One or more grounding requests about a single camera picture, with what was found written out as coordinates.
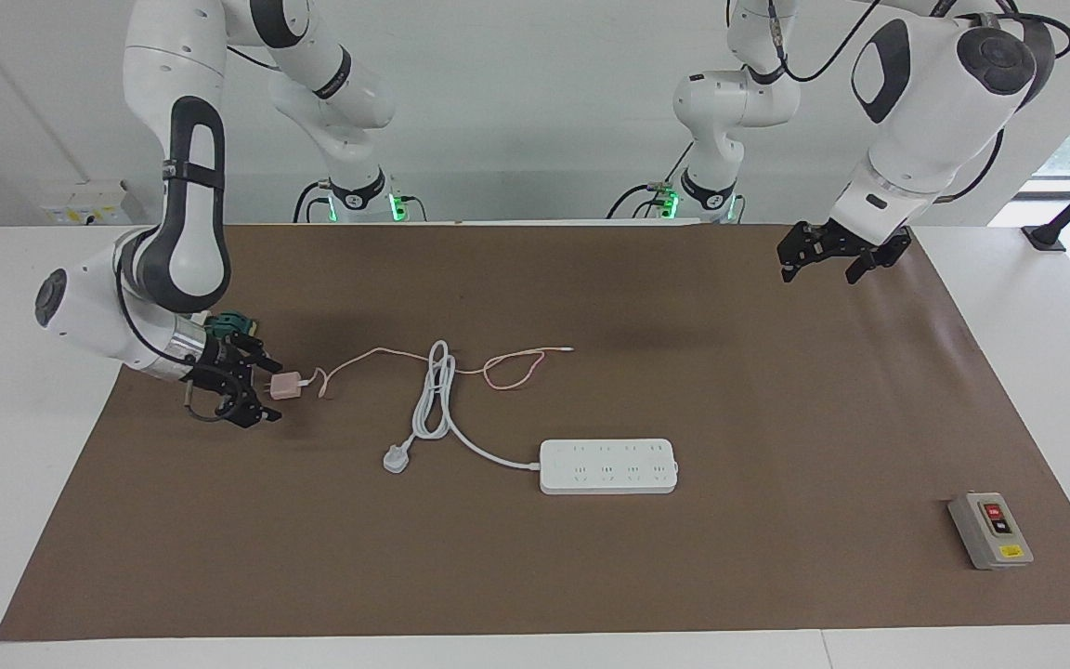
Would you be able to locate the white power strip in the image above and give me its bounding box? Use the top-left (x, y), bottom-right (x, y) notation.
top-left (539, 439), bottom-right (680, 495)

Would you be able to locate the white power strip cord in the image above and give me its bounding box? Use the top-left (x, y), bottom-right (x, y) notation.
top-left (383, 340), bottom-right (543, 475)

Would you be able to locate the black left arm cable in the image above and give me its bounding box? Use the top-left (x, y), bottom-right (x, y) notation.
top-left (767, 0), bottom-right (1070, 203)

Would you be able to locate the brown table mat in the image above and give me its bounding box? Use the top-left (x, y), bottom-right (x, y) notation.
top-left (0, 223), bottom-right (1070, 642)

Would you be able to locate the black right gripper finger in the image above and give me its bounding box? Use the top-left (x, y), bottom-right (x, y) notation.
top-left (219, 390), bottom-right (283, 430)
top-left (242, 336), bottom-right (283, 374)

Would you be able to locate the white wall socket box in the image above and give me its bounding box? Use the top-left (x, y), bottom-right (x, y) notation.
top-left (41, 181), bottom-right (141, 226)

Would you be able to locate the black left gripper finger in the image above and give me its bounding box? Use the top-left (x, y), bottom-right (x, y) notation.
top-left (846, 253), bottom-right (898, 285)
top-left (779, 230), bottom-right (819, 282)

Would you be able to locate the pink charging cable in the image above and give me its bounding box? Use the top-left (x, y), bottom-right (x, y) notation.
top-left (306, 346), bottom-right (576, 400)

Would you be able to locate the black base cable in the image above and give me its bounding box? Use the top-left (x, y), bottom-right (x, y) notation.
top-left (605, 139), bottom-right (696, 221)
top-left (292, 179), bottom-right (336, 224)

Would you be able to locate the green knife switch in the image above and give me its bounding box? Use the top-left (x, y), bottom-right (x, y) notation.
top-left (205, 311), bottom-right (262, 337)

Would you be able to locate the grey on-off switch box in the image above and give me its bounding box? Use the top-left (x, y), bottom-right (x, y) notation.
top-left (947, 492), bottom-right (1035, 571)

